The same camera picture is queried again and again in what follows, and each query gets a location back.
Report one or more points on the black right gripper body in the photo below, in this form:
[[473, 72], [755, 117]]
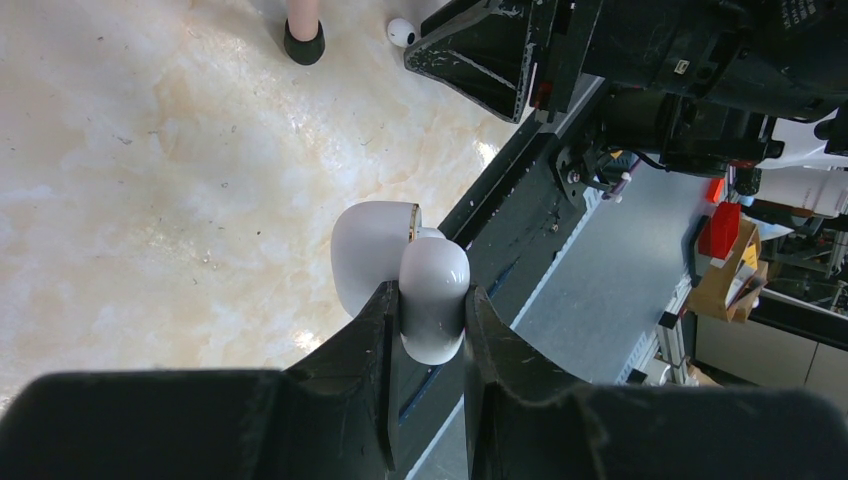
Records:
[[786, 59]]

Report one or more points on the pink music stand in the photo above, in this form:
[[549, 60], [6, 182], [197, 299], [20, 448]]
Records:
[[304, 40]]

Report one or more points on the white earbud charging case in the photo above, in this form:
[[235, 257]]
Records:
[[379, 241]]

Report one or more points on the cardboard box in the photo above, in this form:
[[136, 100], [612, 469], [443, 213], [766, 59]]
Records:
[[731, 292]]

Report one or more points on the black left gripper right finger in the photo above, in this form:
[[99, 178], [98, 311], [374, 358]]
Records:
[[526, 418]]

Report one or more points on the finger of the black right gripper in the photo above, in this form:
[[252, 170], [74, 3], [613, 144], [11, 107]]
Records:
[[484, 50]]

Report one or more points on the white earbud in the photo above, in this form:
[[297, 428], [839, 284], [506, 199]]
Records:
[[401, 32]]

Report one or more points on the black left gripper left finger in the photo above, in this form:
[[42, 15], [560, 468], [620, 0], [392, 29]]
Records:
[[332, 415]]

